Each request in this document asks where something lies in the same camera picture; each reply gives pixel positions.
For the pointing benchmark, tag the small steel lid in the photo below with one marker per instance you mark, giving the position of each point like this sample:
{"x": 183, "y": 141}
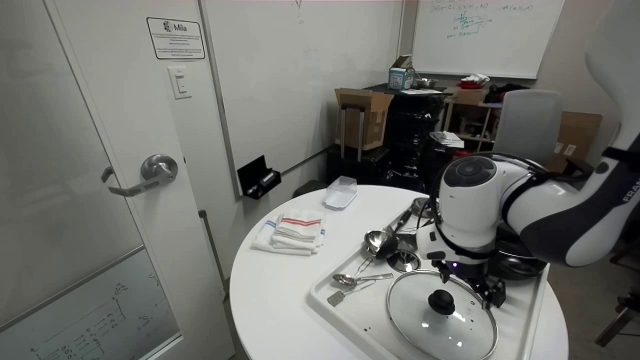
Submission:
{"x": 404, "y": 260}

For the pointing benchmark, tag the whiteboard with green writing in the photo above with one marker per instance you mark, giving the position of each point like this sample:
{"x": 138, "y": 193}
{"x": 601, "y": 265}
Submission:
{"x": 480, "y": 35}

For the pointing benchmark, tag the white door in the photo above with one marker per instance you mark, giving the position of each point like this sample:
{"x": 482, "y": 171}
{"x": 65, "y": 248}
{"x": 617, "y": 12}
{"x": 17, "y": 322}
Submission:
{"x": 100, "y": 200}

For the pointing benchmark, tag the glass lid with black knob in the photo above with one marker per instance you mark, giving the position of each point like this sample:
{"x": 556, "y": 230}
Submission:
{"x": 440, "y": 325}

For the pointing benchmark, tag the flat cardboard box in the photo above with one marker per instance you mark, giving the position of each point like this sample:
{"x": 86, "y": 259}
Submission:
{"x": 577, "y": 137}

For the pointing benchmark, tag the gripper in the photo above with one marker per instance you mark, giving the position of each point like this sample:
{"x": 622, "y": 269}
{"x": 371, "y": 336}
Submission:
{"x": 467, "y": 269}

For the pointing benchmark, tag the wooden shelf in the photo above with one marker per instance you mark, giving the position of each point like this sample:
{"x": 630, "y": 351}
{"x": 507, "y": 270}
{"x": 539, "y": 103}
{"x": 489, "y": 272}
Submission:
{"x": 470, "y": 120}

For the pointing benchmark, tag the dark wooden chair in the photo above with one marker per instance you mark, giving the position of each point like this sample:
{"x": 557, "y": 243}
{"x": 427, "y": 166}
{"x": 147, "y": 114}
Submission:
{"x": 622, "y": 300}

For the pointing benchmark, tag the white cloth with blue stripes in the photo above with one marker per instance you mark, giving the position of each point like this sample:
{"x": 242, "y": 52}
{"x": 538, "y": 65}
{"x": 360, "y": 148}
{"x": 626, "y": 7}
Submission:
{"x": 262, "y": 240}

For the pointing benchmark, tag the black pot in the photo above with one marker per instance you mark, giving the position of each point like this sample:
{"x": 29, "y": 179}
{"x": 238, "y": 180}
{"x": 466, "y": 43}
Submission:
{"x": 517, "y": 262}

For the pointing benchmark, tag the printed sign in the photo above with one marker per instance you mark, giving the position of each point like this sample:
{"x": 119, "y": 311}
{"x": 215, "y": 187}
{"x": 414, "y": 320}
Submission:
{"x": 175, "y": 38}

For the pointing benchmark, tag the large wall whiteboard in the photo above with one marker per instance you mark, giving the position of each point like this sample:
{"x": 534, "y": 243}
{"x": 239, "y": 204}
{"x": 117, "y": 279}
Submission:
{"x": 300, "y": 75}

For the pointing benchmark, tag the steel spoon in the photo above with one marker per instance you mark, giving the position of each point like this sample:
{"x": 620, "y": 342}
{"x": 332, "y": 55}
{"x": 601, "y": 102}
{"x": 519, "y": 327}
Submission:
{"x": 347, "y": 279}

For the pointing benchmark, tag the white tray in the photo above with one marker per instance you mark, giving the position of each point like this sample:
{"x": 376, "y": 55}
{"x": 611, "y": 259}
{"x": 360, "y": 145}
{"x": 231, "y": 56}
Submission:
{"x": 360, "y": 315}

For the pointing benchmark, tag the white cloth with red stripes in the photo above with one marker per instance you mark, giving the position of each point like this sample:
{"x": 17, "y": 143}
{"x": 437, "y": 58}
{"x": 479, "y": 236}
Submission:
{"x": 299, "y": 227}

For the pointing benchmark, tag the dark round stool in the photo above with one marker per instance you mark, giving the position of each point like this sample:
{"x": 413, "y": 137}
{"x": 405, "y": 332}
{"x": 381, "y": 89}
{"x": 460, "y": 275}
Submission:
{"x": 309, "y": 187}

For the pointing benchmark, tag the open cardboard box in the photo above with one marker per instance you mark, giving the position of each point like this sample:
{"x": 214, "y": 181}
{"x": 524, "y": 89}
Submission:
{"x": 362, "y": 117}

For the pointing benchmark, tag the black suitcase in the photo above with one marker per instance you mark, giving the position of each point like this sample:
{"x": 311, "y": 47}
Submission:
{"x": 357, "y": 165}

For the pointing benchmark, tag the clear plastic container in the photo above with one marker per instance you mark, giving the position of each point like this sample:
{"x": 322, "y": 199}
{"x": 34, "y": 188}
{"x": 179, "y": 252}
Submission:
{"x": 341, "y": 194}

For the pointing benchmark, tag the black marker holder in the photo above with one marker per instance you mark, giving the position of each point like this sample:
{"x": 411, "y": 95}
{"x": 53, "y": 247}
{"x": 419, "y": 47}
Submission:
{"x": 259, "y": 176}

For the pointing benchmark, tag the small slotted steel spatula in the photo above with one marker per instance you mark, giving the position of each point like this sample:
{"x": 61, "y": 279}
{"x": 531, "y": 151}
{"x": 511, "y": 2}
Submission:
{"x": 336, "y": 298}

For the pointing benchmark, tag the white light switch plate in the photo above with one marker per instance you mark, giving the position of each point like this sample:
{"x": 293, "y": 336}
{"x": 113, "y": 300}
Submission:
{"x": 179, "y": 82}

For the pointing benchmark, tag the small metal bowl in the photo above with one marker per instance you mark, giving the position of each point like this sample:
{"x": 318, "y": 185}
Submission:
{"x": 427, "y": 83}

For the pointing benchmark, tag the steel bowl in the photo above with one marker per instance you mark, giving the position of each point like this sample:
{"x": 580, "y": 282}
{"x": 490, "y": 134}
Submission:
{"x": 422, "y": 206}

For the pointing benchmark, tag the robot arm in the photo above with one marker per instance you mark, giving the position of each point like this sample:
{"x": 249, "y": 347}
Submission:
{"x": 550, "y": 220}

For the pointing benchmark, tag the black shelf unit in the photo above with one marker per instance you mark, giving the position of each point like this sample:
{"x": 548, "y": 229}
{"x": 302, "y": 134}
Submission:
{"x": 415, "y": 130}

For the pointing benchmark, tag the grey office chair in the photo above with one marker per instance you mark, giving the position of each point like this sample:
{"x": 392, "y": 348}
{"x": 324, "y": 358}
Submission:
{"x": 530, "y": 125}

